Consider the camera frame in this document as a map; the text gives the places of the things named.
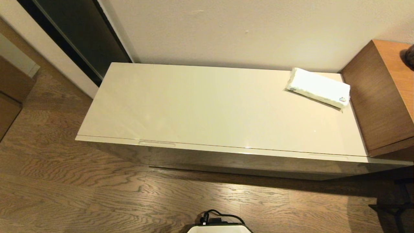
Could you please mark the dark sliding door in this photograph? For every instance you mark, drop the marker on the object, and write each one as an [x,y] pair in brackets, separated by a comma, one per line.
[81,32]

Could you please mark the brown wooden side cabinet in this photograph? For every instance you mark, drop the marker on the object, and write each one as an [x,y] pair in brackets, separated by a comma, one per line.
[378,103]

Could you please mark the white blue-floral tissue pack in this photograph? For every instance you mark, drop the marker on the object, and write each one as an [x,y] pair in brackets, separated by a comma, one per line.
[318,87]

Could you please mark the dark round object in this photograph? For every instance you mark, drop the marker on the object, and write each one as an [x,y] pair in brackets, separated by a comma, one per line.
[410,56]

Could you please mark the beige glossy cabinet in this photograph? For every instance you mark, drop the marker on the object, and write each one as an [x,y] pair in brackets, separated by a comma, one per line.
[210,106]

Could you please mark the brown wooden furniture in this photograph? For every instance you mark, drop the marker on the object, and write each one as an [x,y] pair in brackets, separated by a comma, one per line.
[13,87]

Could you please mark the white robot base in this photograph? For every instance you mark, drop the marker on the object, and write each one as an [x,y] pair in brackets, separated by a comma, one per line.
[220,229]

